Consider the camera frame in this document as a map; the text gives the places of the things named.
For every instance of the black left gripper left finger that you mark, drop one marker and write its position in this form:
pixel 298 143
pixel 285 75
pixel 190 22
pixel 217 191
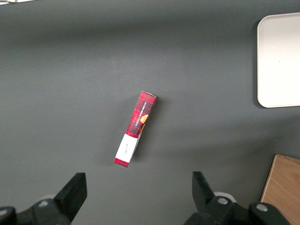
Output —
pixel 68 197

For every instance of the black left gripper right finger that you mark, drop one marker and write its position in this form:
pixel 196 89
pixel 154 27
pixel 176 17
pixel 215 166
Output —
pixel 204 192

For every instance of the oak wooden drawer cabinet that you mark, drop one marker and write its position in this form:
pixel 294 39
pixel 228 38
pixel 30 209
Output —
pixel 283 185

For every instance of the red plaid shortbread box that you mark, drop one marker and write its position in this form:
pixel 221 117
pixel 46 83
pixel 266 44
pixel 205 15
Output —
pixel 138 122

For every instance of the beige plastic tray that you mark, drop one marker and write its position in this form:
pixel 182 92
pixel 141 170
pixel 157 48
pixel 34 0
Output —
pixel 280 61

